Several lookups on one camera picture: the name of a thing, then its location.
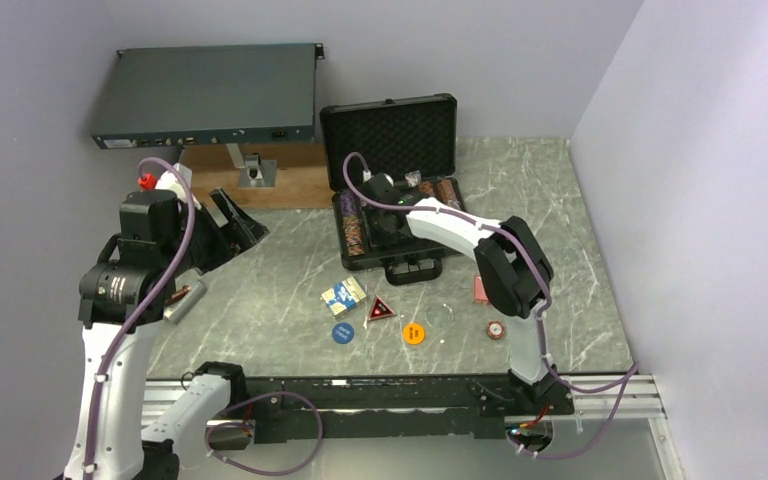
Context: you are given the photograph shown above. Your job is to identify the red black far chip stack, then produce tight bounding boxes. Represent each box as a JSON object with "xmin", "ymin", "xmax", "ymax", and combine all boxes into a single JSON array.
[{"xmin": 438, "ymin": 179, "xmax": 463, "ymax": 210}]

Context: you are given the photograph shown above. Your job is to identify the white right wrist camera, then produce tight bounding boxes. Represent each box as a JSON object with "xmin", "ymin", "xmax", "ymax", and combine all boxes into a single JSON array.
[{"xmin": 362, "ymin": 170, "xmax": 394, "ymax": 189}]

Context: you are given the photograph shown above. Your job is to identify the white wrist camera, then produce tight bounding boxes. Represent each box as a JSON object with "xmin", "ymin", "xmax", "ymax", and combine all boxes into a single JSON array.
[
  {"xmin": 137, "ymin": 163, "xmax": 192, "ymax": 202},
  {"xmin": 362, "ymin": 170, "xmax": 394, "ymax": 189}
]

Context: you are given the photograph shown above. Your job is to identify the clear round plastic disc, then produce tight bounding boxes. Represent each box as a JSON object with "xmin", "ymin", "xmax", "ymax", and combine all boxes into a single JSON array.
[{"xmin": 426, "ymin": 303, "xmax": 455, "ymax": 329}]

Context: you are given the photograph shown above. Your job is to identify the blue playing card deck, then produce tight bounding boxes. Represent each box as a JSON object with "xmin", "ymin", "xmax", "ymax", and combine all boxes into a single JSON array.
[{"xmin": 320, "ymin": 276, "xmax": 367, "ymax": 317}]

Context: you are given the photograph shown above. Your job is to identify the wooden board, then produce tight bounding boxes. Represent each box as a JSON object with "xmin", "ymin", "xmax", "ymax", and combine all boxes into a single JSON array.
[{"xmin": 179, "ymin": 143, "xmax": 333, "ymax": 209}]

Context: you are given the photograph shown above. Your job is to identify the red black chip stack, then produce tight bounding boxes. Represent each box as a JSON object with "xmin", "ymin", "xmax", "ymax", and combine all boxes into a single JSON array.
[
  {"xmin": 418, "ymin": 181, "xmax": 437, "ymax": 198},
  {"xmin": 438, "ymin": 179, "xmax": 463, "ymax": 210}
]

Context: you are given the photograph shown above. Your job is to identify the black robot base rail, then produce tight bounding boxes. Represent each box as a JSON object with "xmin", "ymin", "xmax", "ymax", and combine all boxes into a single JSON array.
[{"xmin": 214, "ymin": 373, "xmax": 574, "ymax": 444}]

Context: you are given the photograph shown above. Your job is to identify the orange big blind button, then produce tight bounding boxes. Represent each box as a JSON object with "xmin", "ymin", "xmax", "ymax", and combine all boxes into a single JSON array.
[{"xmin": 402, "ymin": 322, "xmax": 426, "ymax": 345}]

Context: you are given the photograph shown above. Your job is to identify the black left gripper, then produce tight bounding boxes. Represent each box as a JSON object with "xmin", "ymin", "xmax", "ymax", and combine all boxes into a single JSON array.
[{"xmin": 161, "ymin": 187, "xmax": 268, "ymax": 276}]

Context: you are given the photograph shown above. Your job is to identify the grey rack network device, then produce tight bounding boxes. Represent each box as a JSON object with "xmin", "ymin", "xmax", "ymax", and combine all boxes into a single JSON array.
[{"xmin": 88, "ymin": 43, "xmax": 325, "ymax": 149}]

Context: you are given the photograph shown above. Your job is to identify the red triangular dealer button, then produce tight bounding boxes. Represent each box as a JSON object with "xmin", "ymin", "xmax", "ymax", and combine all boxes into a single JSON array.
[{"xmin": 365, "ymin": 296, "xmax": 397, "ymax": 322}]

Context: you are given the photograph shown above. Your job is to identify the grey metal bracket stand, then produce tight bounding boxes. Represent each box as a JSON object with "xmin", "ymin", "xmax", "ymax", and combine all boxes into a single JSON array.
[{"xmin": 226, "ymin": 144, "xmax": 277, "ymax": 188}]

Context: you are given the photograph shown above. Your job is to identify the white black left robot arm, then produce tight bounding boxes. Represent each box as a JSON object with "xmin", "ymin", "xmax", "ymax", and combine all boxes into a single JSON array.
[{"xmin": 63, "ymin": 188, "xmax": 268, "ymax": 479}]

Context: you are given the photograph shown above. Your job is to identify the blue small blind button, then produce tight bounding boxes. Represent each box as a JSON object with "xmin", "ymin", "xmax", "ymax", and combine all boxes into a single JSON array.
[{"xmin": 331, "ymin": 322, "xmax": 355, "ymax": 345}]

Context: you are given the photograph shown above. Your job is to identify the clear plastic wrapper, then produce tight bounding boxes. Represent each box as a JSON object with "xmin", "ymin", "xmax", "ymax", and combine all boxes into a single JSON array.
[{"xmin": 404, "ymin": 170, "xmax": 422, "ymax": 187}]

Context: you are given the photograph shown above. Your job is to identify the purple poker chip stack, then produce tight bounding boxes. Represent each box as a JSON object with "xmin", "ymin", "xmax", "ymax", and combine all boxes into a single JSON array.
[{"xmin": 339, "ymin": 191, "xmax": 357, "ymax": 217}]

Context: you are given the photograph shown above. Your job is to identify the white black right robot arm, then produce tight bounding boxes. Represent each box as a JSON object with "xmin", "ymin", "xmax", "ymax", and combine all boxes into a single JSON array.
[{"xmin": 350, "ymin": 174, "xmax": 555, "ymax": 415}]

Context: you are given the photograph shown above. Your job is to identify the grey copper clamp tool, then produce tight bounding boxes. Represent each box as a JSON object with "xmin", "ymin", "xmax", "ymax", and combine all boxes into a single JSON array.
[{"xmin": 163, "ymin": 280, "xmax": 207, "ymax": 324}]

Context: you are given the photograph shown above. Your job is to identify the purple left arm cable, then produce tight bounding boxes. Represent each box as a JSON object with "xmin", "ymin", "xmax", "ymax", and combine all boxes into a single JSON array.
[{"xmin": 82, "ymin": 157, "xmax": 324, "ymax": 477}]

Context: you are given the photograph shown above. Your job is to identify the multicolour poker chip stack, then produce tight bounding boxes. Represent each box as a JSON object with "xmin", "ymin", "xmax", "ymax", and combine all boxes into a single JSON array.
[{"xmin": 343, "ymin": 215, "xmax": 365, "ymax": 256}]

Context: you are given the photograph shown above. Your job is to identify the red playing card deck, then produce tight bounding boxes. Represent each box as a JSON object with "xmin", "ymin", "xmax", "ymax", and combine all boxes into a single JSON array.
[{"xmin": 473, "ymin": 275, "xmax": 489, "ymax": 305}]

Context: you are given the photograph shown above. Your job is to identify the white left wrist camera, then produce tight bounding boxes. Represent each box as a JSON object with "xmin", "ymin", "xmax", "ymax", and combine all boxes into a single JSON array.
[{"xmin": 137, "ymin": 163, "xmax": 192, "ymax": 202}]

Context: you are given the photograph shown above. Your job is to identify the black poker set case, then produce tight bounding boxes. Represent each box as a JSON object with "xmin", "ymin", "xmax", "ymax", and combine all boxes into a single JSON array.
[{"xmin": 320, "ymin": 93, "xmax": 465, "ymax": 286}]

